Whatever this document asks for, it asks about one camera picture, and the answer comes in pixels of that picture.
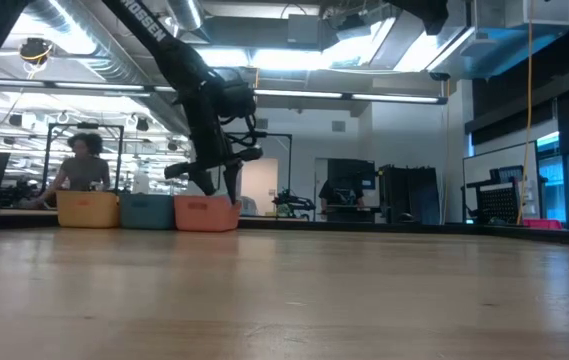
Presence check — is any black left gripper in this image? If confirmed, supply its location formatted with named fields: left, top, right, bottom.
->
left=163, top=87, right=265, bottom=207

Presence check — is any orange plastic bin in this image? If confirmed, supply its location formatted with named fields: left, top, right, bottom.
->
left=173, top=194, right=243, bottom=233

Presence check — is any blue plastic bin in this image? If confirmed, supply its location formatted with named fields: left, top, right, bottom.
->
left=117, top=193, right=177, bottom=231

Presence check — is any long linear ceiling light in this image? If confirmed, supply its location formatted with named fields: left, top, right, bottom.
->
left=0, top=79, right=448, bottom=106

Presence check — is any person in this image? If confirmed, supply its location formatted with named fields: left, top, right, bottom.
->
left=317, top=178, right=367, bottom=215
left=28, top=132, right=113, bottom=209

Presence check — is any yellow plastic bin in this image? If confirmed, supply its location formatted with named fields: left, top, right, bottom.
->
left=55, top=190, right=122, bottom=230

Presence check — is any black folding panel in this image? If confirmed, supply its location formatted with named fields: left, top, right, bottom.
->
left=377, top=164, right=440, bottom=225

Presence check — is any white board panel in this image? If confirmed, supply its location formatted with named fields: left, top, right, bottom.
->
left=462, top=142, right=538, bottom=221

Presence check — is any black pegboard cart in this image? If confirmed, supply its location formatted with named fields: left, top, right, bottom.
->
left=461, top=164, right=525, bottom=226

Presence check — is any red plastic tray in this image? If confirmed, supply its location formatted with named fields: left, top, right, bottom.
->
left=522, top=217, right=563, bottom=231

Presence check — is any grey ceiling air unit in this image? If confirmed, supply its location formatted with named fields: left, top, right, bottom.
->
left=458, top=0, right=569, bottom=57

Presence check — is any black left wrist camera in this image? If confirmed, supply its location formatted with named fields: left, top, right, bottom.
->
left=216, top=79, right=259, bottom=122

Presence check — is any silver ceiling duct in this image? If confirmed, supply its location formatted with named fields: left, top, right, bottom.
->
left=28, top=0, right=205, bottom=136

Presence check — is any black ceiling cord reel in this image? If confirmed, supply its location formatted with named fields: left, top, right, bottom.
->
left=18, top=37, right=55, bottom=66

